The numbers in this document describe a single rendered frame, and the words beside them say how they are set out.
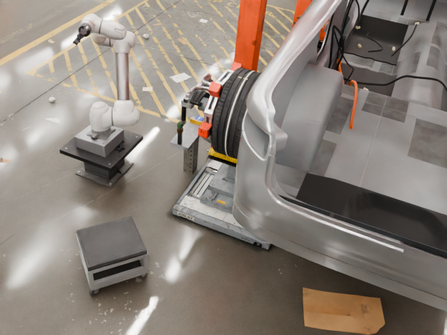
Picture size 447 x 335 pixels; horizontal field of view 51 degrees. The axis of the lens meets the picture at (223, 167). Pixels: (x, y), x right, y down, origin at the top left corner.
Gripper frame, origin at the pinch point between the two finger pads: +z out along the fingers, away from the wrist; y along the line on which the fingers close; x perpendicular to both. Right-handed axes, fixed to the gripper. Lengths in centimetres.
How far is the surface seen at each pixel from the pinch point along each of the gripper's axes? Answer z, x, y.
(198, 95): -22, -85, -13
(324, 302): 63, -231, 13
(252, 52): -69, -105, -49
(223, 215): -5, -165, 48
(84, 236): 51, -76, 88
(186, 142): -46, -112, 37
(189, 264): 38, -153, 71
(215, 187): -21, -148, 41
